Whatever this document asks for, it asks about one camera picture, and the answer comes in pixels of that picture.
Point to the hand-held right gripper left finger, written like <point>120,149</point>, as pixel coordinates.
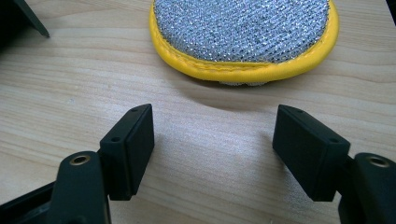
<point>130,155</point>

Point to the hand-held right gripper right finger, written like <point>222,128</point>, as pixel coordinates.
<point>306,152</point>

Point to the yellow-rimmed silver scouring pad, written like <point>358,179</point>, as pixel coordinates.
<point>243,31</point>

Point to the black angular object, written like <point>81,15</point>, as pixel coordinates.
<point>12,18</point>

